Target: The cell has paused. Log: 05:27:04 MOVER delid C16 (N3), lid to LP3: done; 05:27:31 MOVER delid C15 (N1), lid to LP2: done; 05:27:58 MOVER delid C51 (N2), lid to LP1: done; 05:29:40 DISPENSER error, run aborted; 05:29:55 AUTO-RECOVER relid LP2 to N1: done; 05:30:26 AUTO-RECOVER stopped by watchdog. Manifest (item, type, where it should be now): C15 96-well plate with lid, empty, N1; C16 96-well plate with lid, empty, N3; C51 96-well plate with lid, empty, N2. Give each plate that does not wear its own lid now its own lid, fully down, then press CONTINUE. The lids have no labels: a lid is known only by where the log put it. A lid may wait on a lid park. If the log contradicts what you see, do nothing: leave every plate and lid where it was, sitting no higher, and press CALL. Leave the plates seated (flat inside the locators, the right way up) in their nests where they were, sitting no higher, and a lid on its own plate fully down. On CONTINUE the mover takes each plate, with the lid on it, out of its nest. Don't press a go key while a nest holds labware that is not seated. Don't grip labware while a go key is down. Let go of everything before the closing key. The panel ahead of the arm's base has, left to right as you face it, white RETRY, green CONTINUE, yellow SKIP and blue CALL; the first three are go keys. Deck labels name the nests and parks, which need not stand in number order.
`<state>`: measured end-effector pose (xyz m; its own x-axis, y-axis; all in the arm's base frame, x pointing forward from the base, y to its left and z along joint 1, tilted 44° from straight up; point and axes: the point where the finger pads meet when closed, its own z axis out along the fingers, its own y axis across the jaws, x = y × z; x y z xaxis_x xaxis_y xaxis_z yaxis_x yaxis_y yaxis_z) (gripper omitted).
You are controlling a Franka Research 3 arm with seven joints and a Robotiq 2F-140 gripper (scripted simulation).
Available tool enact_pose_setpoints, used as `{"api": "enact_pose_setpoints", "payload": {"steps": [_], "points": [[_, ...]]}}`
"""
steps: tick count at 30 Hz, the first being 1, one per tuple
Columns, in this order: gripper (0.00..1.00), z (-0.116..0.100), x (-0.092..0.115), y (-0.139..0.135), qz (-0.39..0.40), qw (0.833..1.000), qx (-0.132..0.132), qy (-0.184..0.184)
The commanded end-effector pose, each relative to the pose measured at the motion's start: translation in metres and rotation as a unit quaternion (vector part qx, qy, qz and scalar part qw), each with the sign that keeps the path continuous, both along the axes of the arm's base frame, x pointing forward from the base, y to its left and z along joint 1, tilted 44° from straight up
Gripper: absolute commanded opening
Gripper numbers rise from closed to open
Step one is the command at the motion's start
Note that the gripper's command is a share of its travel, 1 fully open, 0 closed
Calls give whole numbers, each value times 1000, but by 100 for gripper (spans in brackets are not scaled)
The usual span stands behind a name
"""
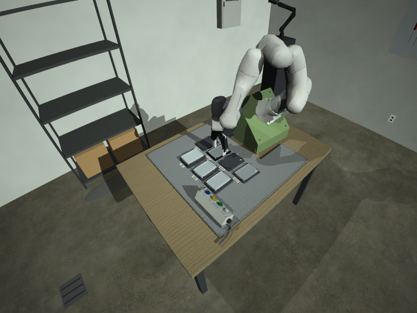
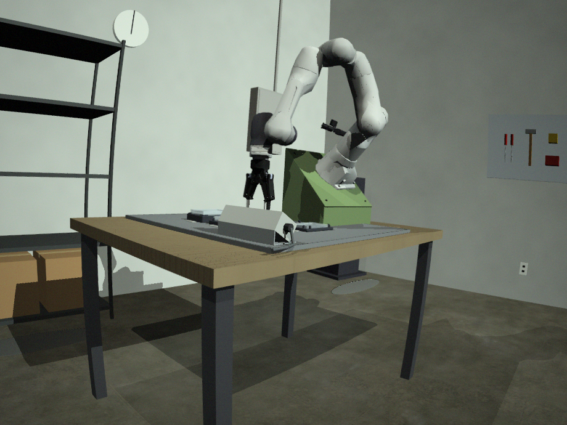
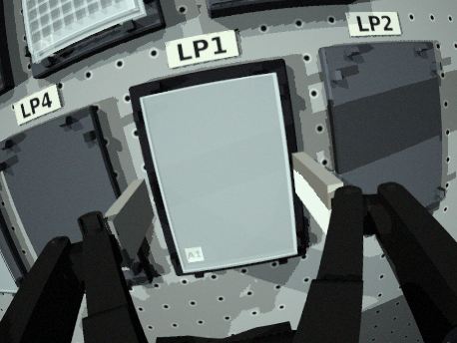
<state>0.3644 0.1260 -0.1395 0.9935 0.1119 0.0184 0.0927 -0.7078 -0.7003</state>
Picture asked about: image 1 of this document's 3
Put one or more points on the white button panel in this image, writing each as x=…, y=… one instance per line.
x=215, y=209

